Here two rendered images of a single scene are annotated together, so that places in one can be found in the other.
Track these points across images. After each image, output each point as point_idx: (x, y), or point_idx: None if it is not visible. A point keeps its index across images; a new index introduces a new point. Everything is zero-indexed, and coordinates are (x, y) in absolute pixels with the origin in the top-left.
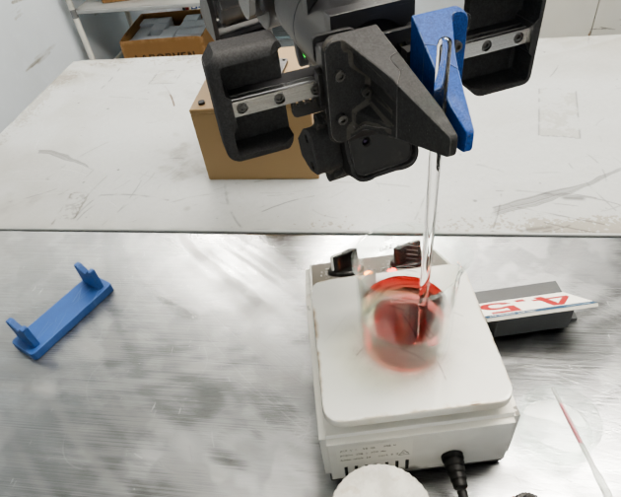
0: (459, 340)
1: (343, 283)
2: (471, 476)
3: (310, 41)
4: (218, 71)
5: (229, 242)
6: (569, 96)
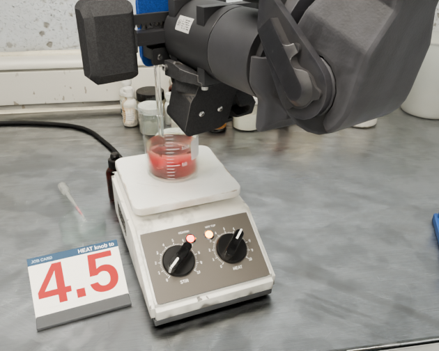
0: (140, 173)
1: (219, 190)
2: None
3: (226, 1)
4: None
5: (389, 331)
6: None
